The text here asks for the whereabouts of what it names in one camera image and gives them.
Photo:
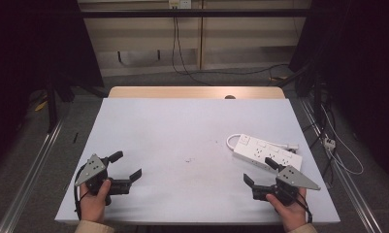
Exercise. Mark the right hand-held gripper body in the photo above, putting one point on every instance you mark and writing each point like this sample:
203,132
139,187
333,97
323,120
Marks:
290,181

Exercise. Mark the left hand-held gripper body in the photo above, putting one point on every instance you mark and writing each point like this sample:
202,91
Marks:
92,170

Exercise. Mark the person's right hand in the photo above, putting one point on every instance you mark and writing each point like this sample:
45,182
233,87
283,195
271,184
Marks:
290,212

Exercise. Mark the person's left hand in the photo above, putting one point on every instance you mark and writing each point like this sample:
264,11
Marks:
92,205

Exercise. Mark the white plug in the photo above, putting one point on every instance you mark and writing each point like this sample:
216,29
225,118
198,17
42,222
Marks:
293,147

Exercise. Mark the small white floor power strip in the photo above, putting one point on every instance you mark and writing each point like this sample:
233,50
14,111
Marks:
330,143

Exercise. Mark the white table mat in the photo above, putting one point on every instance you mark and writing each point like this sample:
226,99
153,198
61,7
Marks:
188,136

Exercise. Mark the black metal stand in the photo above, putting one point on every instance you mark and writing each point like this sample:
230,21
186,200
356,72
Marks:
52,103

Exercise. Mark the yellow floor tape piece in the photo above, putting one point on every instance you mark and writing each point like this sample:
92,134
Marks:
41,106

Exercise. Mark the wooden table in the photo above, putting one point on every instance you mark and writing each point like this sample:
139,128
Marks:
182,92

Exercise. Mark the black curtain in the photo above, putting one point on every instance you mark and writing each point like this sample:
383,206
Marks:
37,42

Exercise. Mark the black horizontal bar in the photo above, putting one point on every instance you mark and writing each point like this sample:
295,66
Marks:
195,13

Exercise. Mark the metal floor rail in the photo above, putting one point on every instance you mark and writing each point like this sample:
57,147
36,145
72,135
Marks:
30,174
344,181

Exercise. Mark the white wall socket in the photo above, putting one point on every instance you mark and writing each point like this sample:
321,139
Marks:
179,3

